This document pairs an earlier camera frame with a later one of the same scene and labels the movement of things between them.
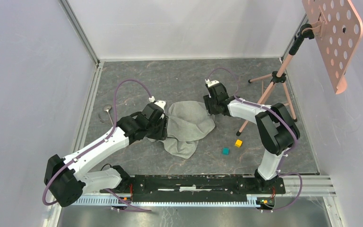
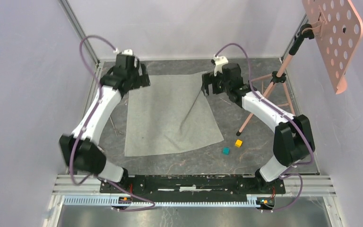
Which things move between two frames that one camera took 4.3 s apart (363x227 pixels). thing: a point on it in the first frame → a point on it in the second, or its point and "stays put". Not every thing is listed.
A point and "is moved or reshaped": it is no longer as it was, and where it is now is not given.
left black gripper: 162,135 → 144,81
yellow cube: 238,143 stays put
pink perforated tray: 338,30 stays put
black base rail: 151,188 stays put
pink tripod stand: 278,76 stays put
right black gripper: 208,100 → 208,78
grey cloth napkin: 187,121 is moved or reshaped
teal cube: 226,151 stays put
